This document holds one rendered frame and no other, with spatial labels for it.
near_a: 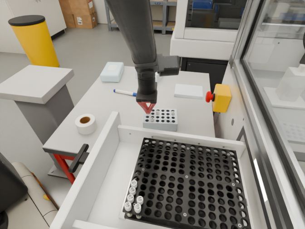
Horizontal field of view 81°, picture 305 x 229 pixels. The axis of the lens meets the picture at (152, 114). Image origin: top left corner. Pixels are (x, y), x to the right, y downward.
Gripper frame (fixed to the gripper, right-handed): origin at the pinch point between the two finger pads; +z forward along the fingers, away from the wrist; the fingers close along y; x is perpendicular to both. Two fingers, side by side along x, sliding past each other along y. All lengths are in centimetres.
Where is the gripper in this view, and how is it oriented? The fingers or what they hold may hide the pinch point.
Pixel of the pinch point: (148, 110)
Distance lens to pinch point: 66.1
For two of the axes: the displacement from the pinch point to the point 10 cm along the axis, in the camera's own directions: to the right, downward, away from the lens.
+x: -10.0, -0.3, 0.7
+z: 0.2, 7.3, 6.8
